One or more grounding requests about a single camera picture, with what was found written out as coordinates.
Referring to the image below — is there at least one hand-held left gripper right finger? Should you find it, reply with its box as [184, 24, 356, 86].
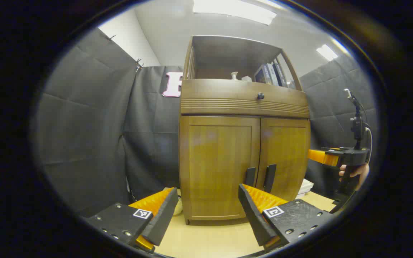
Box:
[238, 183, 337, 251]

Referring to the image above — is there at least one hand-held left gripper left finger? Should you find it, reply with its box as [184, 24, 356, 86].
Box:
[84, 186, 179, 253]

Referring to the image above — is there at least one wooden double-door shoe cabinet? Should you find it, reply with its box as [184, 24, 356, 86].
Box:
[178, 35, 312, 226]

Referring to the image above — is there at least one cream fluffy object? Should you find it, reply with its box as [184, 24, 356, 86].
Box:
[173, 195, 184, 216]

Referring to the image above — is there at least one grey spine book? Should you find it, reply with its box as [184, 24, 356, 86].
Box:
[267, 63, 281, 86]

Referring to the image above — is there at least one ceiling light panel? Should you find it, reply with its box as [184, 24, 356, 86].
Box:
[316, 44, 338, 61]
[192, 0, 277, 25]

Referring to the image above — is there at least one black backdrop cloth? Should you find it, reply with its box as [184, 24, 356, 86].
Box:
[36, 28, 378, 217]

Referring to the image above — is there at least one white cable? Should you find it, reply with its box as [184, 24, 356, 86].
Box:
[364, 123, 373, 164]

